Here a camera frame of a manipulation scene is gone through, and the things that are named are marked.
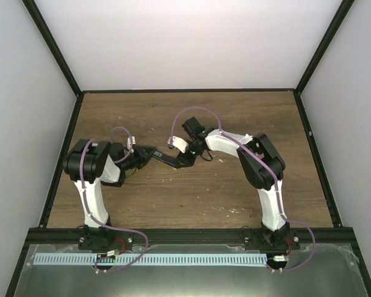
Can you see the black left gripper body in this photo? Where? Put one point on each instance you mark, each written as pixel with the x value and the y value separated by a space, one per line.
pixel 138 161

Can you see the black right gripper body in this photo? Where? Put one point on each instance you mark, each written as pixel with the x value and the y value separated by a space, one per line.
pixel 190 161

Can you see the black remote control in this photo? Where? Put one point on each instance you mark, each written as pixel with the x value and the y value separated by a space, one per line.
pixel 166 159

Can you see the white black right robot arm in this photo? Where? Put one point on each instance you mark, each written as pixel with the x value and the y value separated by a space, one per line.
pixel 262 164

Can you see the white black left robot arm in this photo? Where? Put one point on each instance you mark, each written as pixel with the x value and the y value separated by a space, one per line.
pixel 93 165

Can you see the clear plastic front sheet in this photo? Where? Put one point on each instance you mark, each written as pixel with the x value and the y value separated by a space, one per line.
pixel 324 270

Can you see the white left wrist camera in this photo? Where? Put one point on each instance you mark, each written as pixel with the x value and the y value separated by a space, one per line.
pixel 130 144

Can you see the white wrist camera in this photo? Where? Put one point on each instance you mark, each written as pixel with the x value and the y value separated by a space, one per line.
pixel 178 143
pixel 130 144

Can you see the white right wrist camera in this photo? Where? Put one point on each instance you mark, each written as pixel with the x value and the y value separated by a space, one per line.
pixel 178 143

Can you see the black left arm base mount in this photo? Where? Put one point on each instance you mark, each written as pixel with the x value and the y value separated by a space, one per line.
pixel 103 239

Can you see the light blue slotted cable duct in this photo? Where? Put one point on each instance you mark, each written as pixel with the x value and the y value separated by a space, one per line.
pixel 243 260

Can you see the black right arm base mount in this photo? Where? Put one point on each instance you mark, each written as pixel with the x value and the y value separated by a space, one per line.
pixel 265 239

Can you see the black aluminium front rail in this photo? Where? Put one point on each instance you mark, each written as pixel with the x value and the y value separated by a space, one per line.
pixel 183 236

